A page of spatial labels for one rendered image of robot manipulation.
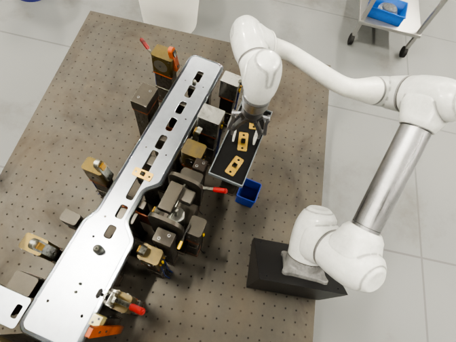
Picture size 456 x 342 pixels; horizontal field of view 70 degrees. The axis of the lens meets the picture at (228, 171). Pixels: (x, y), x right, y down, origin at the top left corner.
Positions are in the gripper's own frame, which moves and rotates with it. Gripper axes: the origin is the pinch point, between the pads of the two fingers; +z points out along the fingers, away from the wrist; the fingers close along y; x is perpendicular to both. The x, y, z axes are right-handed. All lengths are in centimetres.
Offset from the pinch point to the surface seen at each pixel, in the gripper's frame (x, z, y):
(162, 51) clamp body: -49, 14, 42
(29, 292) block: 63, 22, 67
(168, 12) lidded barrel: -164, 89, 66
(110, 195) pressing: 24, 20, 49
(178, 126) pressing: -12.2, 19.9, 28.5
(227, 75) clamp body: -40.8, 14.0, 9.8
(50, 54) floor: -126, 120, 162
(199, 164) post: 9.9, 10.0, 15.6
